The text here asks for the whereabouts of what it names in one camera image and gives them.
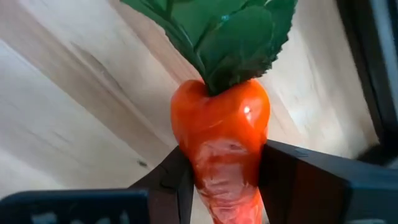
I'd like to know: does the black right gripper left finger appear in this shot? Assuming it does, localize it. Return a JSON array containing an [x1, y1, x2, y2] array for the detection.
[[0, 145, 195, 224]]

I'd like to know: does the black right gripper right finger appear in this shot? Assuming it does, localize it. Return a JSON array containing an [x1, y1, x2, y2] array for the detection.
[[259, 139, 398, 224]]

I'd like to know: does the orange carrot with green leaves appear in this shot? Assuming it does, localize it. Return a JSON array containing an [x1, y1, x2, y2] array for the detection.
[[119, 0, 299, 224]]

